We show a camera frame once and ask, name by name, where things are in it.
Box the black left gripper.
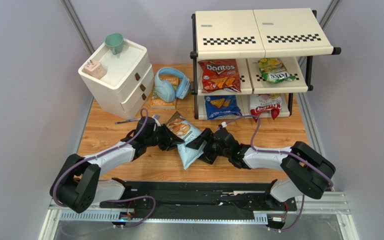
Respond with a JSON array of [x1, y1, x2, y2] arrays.
[[145, 124, 185, 152]]

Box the light blue snack bag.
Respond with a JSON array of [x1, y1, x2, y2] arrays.
[[166, 111, 204, 170]]

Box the blue Doritos chips bag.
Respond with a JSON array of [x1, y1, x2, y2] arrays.
[[204, 95, 242, 120]]

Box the red Doritos chips bag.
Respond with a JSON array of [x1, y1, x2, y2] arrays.
[[198, 59, 241, 94]]

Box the white red Chuba chips bag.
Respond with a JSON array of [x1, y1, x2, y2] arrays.
[[249, 93, 283, 120]]

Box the green Foxs snack bag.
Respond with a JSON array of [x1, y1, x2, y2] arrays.
[[258, 58, 297, 84]]

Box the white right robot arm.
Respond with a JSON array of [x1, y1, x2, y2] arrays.
[[186, 128, 336, 203]]

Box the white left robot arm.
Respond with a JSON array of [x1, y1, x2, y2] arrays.
[[49, 116, 184, 213]]

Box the cream three-tier shelf rack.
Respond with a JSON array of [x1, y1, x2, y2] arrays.
[[190, 8, 341, 120]]

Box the orange green book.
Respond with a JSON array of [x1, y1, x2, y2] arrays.
[[150, 74, 180, 109]]

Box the purple pen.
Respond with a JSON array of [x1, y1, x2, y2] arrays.
[[114, 118, 140, 125]]

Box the light blue headphones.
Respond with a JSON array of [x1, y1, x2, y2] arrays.
[[154, 67, 191, 103]]

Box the white three-drawer cabinet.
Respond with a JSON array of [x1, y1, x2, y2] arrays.
[[78, 39, 154, 120]]

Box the pink power adapter cube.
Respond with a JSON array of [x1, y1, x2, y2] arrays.
[[82, 59, 107, 80]]

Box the green plastic cup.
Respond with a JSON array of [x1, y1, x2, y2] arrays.
[[104, 32, 124, 55]]

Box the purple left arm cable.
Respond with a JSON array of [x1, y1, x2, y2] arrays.
[[52, 107, 157, 229]]

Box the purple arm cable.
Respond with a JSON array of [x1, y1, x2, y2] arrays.
[[52, 107, 157, 229], [221, 115, 335, 233]]

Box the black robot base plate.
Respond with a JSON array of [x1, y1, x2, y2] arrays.
[[98, 179, 299, 221]]

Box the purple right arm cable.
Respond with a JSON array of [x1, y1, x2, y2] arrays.
[[221, 115, 335, 233]]

